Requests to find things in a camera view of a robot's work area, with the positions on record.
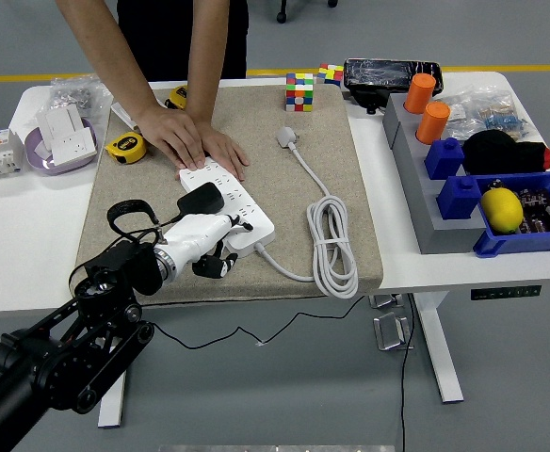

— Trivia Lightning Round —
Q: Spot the white power strip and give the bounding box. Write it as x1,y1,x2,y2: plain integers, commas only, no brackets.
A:
179,158,276,259

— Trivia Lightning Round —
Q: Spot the purple bowl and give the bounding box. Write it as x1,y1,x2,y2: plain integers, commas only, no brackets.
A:
24,117,102,177

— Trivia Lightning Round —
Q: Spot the orange cylinder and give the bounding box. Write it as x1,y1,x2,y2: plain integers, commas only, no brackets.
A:
414,101,452,146
403,73,438,115

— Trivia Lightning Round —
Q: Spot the black chair base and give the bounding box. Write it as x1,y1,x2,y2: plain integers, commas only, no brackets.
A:
275,0,340,24

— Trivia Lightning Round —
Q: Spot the black floor cable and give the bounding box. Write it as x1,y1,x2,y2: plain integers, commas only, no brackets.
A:
398,294,416,452

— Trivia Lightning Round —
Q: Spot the clear bag of blue parts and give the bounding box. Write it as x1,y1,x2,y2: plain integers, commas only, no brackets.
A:
472,87,535,142

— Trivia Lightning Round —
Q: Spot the white power cord with plug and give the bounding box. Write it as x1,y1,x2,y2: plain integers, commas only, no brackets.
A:
255,125,360,300

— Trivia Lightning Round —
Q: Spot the yellow black tape measure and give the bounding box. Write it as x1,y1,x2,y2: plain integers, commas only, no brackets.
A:
165,85,189,110

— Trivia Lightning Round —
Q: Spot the blue block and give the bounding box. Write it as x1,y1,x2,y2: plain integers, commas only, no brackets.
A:
435,174,486,221
424,137,466,181

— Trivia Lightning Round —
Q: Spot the clear bag of white parts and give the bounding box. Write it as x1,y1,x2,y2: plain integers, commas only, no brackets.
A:
437,91,488,137

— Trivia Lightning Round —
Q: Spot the black plug adapter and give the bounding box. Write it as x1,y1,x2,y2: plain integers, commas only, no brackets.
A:
176,182,226,218

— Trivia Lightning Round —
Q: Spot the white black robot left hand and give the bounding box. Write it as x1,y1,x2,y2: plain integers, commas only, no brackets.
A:
159,212,255,281

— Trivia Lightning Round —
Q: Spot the person's right hand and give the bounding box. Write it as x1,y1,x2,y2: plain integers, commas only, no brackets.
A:
136,103,209,171

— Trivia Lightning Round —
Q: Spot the person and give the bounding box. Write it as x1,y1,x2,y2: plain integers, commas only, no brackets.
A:
116,0,250,84

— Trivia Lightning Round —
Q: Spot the black cloth with red end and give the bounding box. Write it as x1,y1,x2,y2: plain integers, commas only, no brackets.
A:
461,129,550,176

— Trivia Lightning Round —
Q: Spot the blue plastic bin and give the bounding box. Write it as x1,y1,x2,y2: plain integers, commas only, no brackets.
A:
471,170,550,259

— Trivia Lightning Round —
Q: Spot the black table control panel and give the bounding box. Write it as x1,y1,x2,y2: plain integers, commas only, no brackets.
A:
470,284,542,301

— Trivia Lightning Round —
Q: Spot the large Rubik's cube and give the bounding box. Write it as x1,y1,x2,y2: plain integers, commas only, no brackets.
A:
283,72,315,113

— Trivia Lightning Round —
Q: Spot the clear bag of screws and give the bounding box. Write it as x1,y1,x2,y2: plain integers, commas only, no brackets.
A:
47,76,114,119

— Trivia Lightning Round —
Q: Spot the small Rubik's cube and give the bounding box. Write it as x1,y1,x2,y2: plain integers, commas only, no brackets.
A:
315,63,345,89

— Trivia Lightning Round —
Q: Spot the grey block holder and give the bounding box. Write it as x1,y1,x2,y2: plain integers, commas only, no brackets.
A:
381,91,488,256

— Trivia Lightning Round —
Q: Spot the person's left hand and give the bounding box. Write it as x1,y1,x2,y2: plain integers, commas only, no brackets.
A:
197,120,251,183

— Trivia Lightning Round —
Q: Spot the grey-brown mat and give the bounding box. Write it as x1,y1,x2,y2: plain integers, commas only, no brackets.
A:
74,84,384,307

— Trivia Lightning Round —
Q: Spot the black wrapped box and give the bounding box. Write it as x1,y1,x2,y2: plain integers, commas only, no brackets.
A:
342,57,445,115

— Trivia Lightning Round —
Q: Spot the dark capacitors pile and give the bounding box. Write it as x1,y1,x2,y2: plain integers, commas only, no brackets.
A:
514,186,550,234

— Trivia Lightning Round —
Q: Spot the yellow lemon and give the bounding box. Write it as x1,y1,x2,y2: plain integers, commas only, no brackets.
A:
479,188,525,234

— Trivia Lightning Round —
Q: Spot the white switch plate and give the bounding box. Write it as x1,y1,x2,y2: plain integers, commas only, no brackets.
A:
110,102,140,129

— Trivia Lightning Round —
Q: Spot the white wall socket panel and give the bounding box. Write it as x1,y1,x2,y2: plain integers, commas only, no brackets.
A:
51,125,100,168

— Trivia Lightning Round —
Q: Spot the thin black plug cord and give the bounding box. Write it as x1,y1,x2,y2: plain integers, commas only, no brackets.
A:
152,211,366,350

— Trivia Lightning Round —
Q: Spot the silver metal bracket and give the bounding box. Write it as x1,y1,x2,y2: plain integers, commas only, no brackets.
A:
372,311,415,352
368,294,406,310

